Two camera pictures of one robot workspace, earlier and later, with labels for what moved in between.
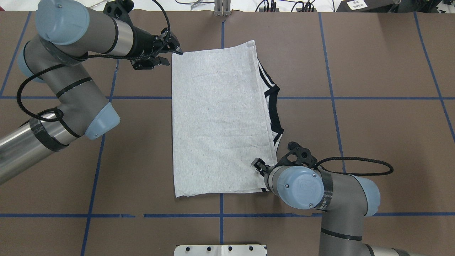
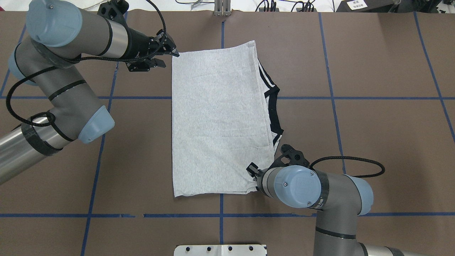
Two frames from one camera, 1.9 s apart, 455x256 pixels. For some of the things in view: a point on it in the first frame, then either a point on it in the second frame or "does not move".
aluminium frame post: (222, 8) does not move
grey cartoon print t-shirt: (224, 127) does not move
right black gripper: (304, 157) to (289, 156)
